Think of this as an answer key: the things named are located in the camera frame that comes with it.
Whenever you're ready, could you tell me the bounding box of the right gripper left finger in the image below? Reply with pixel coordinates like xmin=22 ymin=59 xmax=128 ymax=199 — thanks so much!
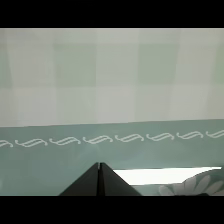
xmin=59 ymin=162 xmax=101 ymax=197

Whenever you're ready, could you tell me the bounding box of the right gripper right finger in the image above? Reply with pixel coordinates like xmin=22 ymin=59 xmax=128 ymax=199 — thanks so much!
xmin=99 ymin=162 xmax=143 ymax=197

